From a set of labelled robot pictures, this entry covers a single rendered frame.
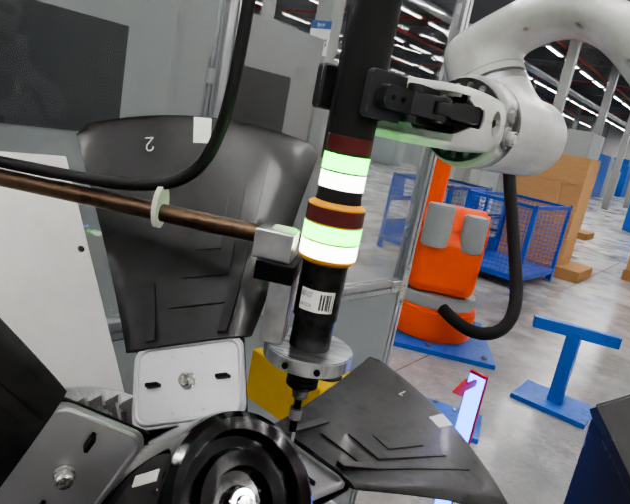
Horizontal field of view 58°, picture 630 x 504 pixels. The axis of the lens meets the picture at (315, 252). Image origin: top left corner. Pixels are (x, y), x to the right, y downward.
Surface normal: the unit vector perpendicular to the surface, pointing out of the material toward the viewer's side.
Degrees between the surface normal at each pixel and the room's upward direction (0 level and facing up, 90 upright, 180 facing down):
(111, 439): 94
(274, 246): 90
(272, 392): 90
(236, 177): 46
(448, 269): 90
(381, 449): 12
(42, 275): 50
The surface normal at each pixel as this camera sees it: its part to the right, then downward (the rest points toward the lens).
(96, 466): 0.33, 0.34
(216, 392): -0.14, -0.44
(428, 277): -0.17, 0.20
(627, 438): 0.53, -0.49
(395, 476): 0.44, -0.87
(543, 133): 0.73, 0.19
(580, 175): -0.62, 0.07
